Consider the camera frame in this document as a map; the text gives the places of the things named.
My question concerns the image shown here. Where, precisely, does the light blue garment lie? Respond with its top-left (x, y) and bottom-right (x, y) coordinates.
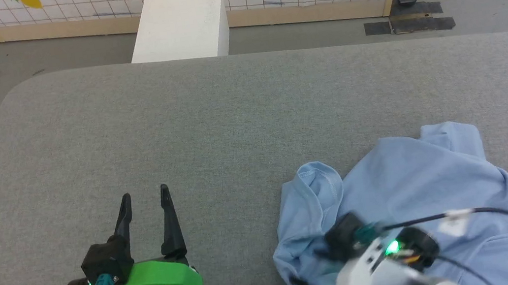
top-left (257, 113), bottom-right (508, 285)

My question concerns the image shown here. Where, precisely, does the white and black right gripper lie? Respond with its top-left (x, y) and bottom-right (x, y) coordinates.
top-left (283, 200), bottom-right (446, 285)

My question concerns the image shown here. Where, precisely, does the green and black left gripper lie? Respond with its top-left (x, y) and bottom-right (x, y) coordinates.
top-left (49, 180), bottom-right (204, 285)

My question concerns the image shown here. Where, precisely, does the white rectangular box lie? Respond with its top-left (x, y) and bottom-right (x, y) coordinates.
top-left (123, 0), bottom-right (233, 69)

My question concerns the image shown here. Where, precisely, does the black floor tape patch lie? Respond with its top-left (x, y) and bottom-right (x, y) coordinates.
top-left (363, 19), bottom-right (392, 38)
top-left (389, 8), bottom-right (457, 38)
top-left (389, 0), bottom-right (444, 21)

